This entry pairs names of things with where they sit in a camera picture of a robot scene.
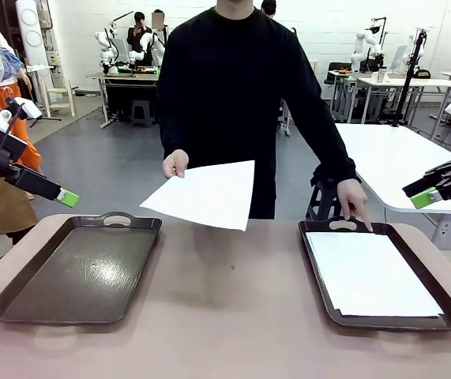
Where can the person black sweater torso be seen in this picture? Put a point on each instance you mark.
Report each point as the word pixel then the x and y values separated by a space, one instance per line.
pixel 229 98

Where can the tall white air conditioner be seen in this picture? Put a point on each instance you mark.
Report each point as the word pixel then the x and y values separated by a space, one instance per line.
pixel 31 35

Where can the white A4 paper pile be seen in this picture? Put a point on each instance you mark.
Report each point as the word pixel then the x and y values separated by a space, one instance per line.
pixel 371 272

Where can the white A4 paper stack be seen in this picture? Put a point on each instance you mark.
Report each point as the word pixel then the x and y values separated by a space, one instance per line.
pixel 205 197

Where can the black stool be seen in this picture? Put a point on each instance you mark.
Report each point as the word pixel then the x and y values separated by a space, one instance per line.
pixel 316 199

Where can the grey plastic stool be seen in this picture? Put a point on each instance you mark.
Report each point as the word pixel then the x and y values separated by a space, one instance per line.
pixel 143 108

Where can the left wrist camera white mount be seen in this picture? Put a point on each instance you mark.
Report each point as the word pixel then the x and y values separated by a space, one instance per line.
pixel 27 108

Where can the black office chair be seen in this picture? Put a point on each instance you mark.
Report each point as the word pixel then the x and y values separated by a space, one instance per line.
pixel 337 69

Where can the background white robot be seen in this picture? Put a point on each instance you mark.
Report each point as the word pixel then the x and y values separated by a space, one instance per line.
pixel 148 41
pixel 104 55
pixel 361 43

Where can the person right forearm black sleeve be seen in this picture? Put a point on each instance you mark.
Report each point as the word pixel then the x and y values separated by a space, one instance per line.
pixel 171 130

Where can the black pole stand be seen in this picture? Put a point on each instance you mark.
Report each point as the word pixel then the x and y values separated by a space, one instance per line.
pixel 408 83

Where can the white monitor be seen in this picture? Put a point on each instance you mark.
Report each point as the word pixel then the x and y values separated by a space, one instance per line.
pixel 399 57

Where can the large white table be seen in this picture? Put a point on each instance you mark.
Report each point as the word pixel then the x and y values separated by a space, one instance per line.
pixel 387 150

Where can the brown plastic tray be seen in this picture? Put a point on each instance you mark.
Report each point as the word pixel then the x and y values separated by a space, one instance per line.
pixel 31 300
pixel 387 323

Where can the person left forearm black sleeve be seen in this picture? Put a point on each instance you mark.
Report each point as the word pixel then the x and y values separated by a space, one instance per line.
pixel 331 150

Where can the background person white shirt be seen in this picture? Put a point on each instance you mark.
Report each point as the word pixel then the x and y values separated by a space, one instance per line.
pixel 158 19

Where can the background person dark jacket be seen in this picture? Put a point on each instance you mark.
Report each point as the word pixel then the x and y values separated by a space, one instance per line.
pixel 134 33

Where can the person right hand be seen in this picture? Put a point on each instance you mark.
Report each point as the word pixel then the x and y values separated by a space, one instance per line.
pixel 175 163

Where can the long white background table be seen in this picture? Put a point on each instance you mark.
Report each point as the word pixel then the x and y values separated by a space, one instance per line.
pixel 407 82

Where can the wooden top background table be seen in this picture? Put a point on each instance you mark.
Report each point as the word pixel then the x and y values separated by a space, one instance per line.
pixel 130 76

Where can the white paper cup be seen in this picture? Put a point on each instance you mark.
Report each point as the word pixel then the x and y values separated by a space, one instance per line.
pixel 381 76

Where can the white cabinet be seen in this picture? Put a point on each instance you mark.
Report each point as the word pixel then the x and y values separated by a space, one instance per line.
pixel 314 65

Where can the black floor tripod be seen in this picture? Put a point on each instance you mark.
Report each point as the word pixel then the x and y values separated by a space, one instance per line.
pixel 45 117

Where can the person orange trousers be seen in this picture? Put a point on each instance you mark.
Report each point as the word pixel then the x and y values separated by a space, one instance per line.
pixel 27 152

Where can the white wooden stool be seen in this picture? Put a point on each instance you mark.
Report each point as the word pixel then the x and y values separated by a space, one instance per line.
pixel 59 92

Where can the background person dark hair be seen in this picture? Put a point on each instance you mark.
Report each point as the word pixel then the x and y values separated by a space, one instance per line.
pixel 268 8

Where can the person left hand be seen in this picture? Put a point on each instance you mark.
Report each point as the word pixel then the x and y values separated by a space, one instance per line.
pixel 353 195

